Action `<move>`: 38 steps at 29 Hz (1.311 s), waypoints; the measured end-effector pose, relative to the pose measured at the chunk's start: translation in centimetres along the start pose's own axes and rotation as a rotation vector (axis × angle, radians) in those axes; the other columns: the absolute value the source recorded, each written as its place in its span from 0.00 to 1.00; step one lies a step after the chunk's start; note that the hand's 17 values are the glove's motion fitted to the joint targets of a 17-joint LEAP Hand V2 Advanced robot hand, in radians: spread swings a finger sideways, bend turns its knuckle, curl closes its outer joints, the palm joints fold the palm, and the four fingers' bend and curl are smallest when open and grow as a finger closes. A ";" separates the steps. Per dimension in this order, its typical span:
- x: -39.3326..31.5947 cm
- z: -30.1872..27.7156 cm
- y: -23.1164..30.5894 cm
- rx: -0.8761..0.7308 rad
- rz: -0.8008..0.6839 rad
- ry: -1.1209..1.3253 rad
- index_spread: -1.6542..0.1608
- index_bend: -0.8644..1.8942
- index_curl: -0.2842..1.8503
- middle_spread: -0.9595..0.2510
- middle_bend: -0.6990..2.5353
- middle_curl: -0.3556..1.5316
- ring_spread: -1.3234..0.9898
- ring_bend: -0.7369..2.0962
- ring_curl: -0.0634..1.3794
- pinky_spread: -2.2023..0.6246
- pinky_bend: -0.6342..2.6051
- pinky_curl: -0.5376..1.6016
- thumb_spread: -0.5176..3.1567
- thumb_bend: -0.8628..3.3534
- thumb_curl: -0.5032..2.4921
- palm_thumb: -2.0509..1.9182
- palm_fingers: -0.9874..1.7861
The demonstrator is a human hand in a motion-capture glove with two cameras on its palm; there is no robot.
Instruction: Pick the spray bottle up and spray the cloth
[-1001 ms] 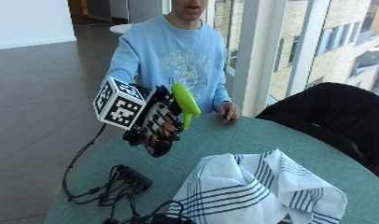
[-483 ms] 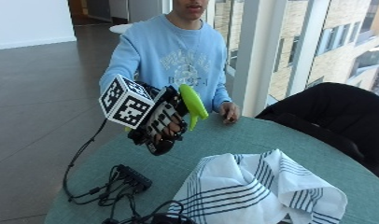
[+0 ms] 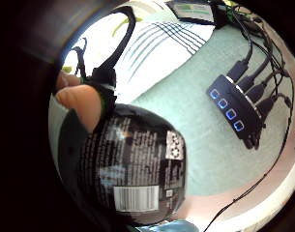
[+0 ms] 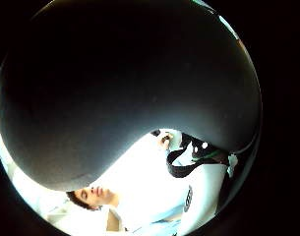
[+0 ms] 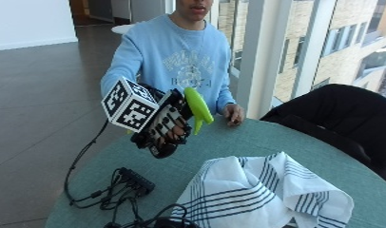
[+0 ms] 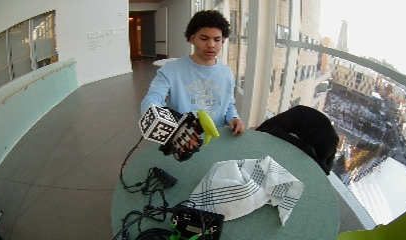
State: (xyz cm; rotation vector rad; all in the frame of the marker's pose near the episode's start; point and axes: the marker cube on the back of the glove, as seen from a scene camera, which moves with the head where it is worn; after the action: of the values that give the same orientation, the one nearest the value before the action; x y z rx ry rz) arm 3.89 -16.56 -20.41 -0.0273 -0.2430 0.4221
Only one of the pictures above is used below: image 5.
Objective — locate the white cube with black markers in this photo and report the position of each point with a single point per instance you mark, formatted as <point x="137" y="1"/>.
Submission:
<point x="129" y="106"/>

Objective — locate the white window pillar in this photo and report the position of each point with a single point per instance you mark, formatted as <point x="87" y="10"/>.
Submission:
<point x="262" y="57"/>

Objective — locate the white cloth with dark stripes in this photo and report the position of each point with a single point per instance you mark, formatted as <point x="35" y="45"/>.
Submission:
<point x="246" y="193"/>

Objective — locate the person in light blue sweatshirt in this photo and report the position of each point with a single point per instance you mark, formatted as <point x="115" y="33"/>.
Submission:
<point x="180" y="47"/>

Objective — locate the black chair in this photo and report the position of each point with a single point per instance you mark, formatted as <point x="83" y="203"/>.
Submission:
<point x="339" y="123"/>

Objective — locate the black device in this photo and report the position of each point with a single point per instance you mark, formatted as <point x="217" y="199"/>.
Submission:
<point x="173" y="223"/>

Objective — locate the white round table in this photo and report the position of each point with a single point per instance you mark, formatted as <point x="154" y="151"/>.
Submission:
<point x="124" y="28"/>

